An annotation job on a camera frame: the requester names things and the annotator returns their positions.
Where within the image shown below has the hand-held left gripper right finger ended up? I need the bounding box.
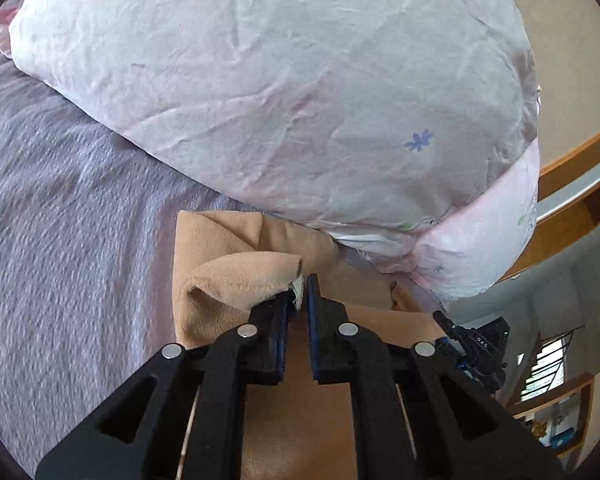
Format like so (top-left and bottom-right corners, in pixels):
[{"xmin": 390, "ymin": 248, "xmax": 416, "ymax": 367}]
[{"xmin": 306, "ymin": 274, "xmax": 567, "ymax": 480}]

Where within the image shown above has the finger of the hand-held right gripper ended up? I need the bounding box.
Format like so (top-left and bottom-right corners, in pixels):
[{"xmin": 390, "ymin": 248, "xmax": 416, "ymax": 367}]
[{"xmin": 433, "ymin": 310, "xmax": 462, "ymax": 343}]

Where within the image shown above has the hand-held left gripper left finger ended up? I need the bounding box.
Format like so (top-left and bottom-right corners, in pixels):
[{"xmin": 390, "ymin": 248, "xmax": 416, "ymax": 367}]
[{"xmin": 35, "ymin": 290, "xmax": 295, "ymax": 480}]

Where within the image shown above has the tan fleece garment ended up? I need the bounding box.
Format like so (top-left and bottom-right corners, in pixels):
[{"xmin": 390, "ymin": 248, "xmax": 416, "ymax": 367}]
[{"xmin": 172, "ymin": 210, "xmax": 447, "ymax": 480}]

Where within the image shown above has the barred window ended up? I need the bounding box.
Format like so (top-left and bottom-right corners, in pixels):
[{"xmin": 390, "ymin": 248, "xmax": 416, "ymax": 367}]
[{"xmin": 519, "ymin": 327, "xmax": 587, "ymax": 403}]

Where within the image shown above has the wooden bookshelf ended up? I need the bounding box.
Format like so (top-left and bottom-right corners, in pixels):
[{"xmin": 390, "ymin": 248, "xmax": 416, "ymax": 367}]
[{"xmin": 509, "ymin": 374, "xmax": 597, "ymax": 457}]

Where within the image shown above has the purple bed sheet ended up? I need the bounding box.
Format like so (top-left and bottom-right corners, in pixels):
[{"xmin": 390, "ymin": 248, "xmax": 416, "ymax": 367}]
[{"xmin": 0, "ymin": 35, "xmax": 263, "ymax": 477}]

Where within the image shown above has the pink floral pillow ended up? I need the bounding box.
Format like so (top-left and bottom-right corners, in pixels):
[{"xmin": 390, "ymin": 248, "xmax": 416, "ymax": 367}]
[{"xmin": 7, "ymin": 0, "xmax": 542, "ymax": 306}]

